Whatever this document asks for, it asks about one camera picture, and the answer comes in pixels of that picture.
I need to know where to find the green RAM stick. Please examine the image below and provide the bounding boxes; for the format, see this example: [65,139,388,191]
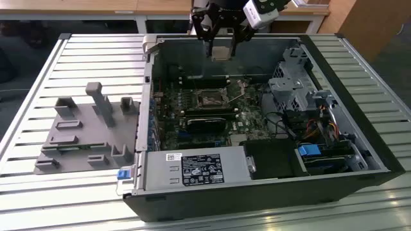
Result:
[58,143,107,151]

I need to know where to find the black RAM slots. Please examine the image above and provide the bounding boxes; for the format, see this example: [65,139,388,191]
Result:
[185,107,236,118]
[189,76,233,89]

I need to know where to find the black graphics card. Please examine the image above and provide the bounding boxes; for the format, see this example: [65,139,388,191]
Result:
[186,117,230,135]

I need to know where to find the CPU socket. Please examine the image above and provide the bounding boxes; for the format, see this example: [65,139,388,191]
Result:
[193,88,232,109]

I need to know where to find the black fan shroud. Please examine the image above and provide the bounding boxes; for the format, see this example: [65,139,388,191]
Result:
[241,139,312,180]

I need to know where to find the wooden cabinet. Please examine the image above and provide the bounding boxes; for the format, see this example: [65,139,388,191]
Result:
[318,0,411,64]

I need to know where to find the grey power supply unit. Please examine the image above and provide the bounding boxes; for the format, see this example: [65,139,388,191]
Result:
[141,145,254,191]

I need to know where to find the coloured power wires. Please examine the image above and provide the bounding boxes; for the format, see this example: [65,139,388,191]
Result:
[304,120,342,142]

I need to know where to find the small silver heatsink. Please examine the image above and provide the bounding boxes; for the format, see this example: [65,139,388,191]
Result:
[230,134,250,146]

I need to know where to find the silver CPU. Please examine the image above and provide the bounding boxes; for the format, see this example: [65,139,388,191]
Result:
[211,45,233,62]

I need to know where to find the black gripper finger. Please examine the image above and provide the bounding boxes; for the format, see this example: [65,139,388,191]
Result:
[191,14,224,58]
[224,14,256,58]

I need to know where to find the grey parts rack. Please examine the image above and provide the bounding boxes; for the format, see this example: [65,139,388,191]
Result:
[34,82,142,176]

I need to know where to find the blue case latch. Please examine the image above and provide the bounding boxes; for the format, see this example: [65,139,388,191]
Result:
[118,169,134,181]

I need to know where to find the blue disk carrier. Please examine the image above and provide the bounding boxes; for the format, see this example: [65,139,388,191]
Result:
[297,143,322,159]

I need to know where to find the wooden desk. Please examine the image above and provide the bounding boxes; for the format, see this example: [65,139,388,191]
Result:
[0,0,332,34]

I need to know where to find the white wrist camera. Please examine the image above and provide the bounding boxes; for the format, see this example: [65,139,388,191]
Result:
[242,0,281,30]

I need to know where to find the black PC case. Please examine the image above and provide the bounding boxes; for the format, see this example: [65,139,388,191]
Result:
[122,33,406,222]

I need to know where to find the green motherboard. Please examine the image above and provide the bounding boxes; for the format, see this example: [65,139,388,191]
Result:
[151,77,274,151]

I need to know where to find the black wires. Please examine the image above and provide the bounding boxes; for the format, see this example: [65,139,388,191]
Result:
[264,111,301,141]

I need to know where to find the silver metal drive cage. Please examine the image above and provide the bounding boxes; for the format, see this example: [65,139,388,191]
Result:
[269,47,322,113]

